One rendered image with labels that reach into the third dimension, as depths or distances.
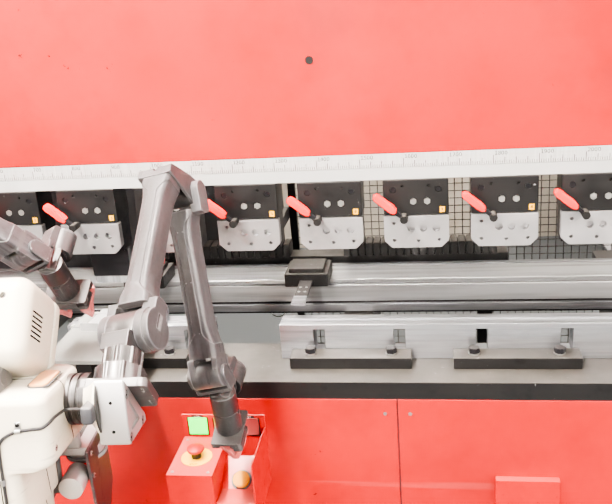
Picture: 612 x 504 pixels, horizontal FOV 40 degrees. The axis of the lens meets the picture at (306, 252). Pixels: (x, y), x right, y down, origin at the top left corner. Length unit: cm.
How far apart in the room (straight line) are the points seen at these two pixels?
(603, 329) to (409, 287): 53
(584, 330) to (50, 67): 140
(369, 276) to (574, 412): 66
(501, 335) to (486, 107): 56
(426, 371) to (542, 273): 48
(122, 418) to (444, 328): 94
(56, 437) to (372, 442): 93
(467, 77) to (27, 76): 101
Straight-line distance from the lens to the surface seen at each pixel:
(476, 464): 213
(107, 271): 220
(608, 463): 216
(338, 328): 209
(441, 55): 188
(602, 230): 201
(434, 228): 198
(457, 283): 231
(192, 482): 194
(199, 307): 173
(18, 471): 143
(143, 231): 162
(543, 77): 190
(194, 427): 205
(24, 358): 140
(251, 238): 202
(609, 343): 214
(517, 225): 197
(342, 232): 198
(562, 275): 234
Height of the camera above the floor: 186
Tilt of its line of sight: 20 degrees down
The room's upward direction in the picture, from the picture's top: 4 degrees counter-clockwise
